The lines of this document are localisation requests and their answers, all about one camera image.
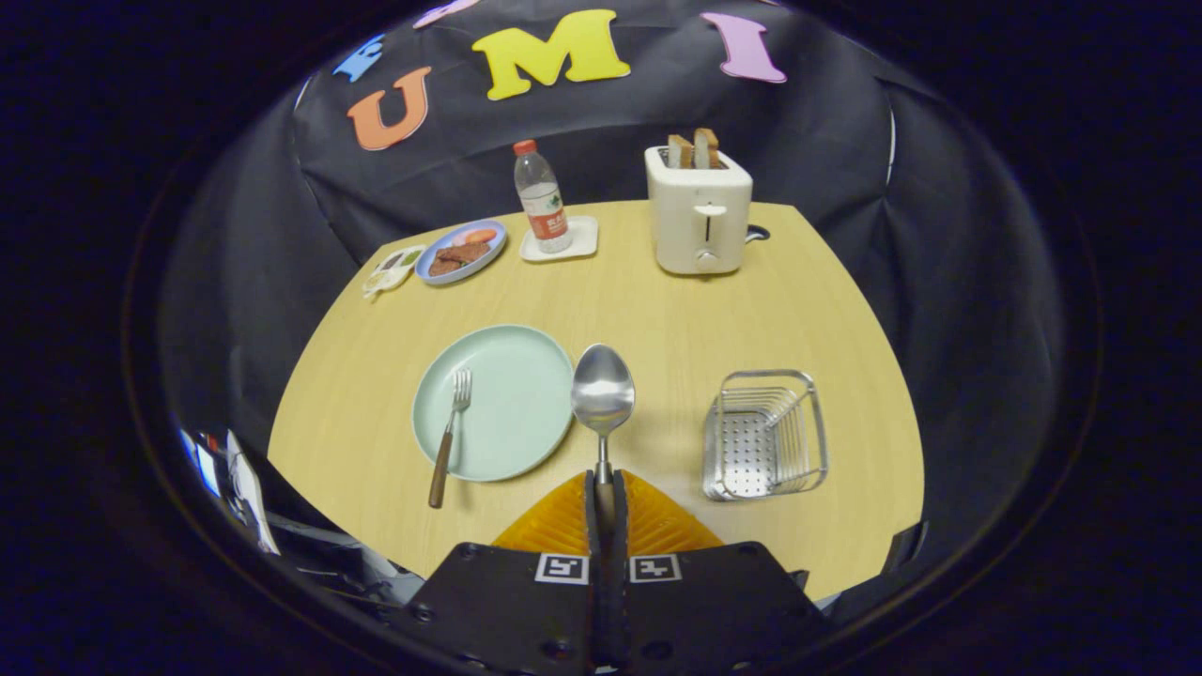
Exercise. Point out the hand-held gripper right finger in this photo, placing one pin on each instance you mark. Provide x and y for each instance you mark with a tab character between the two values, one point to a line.
704	601

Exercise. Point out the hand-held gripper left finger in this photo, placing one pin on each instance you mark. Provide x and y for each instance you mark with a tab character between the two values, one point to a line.
516	601

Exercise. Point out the pale green round plate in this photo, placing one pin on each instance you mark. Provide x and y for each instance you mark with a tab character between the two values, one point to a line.
516	404

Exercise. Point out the blue plate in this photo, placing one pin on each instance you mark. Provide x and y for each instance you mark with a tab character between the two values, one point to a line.
486	261

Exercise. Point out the brown meat slices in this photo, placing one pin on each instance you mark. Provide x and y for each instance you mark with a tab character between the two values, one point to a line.
460	256

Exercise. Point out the white divided sauce dish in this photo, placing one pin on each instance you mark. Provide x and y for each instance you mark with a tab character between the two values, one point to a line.
392	272

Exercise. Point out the orange sausage piece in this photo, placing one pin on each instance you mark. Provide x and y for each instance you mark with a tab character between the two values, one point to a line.
479	236

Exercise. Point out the white square coaster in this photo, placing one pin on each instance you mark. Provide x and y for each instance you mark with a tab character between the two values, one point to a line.
582	239

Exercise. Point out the cream white toaster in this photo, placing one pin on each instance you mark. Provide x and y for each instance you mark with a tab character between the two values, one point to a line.
681	225

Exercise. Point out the clear water bottle red cap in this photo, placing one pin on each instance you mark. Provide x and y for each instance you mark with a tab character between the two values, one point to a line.
545	202

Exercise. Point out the toast bread slice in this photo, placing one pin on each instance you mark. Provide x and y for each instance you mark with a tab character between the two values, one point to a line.
707	148
679	152

